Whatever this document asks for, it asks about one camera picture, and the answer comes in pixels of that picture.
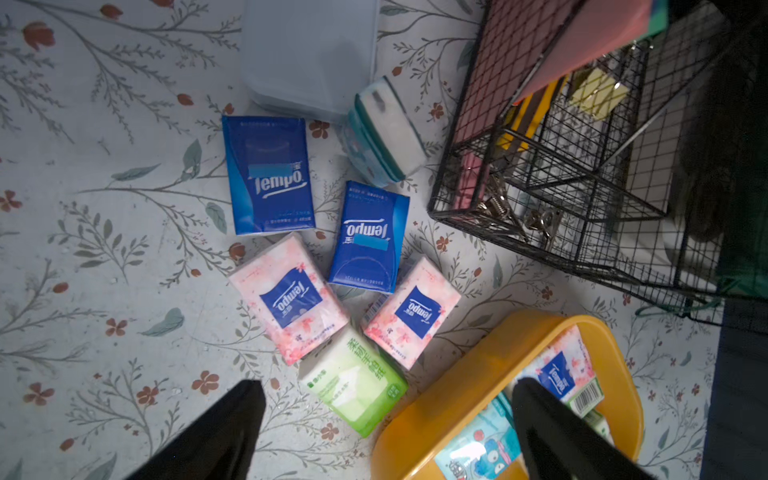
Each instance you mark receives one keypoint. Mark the pink Tempo pack front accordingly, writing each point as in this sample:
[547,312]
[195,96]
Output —
[564,369]

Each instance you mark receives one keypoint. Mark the green tissue pack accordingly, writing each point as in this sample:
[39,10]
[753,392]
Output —
[351,376]

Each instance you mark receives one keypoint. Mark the yellow plastic storage box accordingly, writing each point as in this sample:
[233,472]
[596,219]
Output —
[406,447]

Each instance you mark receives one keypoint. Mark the red booklet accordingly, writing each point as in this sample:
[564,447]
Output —
[525,45]

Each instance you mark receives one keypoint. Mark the light blue pencil case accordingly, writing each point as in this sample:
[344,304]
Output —
[308,59]

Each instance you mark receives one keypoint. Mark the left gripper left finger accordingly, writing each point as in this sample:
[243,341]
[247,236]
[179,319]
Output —
[220,444]

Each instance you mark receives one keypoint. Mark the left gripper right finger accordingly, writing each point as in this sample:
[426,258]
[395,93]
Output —
[557,444]

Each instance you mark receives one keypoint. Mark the black wire desk organizer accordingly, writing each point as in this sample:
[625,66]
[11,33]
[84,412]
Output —
[644,170]

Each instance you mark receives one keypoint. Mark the teal cartoon tissue pack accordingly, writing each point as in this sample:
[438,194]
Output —
[486,447]

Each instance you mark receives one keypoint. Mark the dark blue Tempo tissue pack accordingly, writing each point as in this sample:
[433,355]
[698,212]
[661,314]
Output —
[268,170]

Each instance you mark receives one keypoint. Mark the pink Tempo tissue pack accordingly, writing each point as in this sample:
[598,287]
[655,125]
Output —
[289,295]
[403,323]

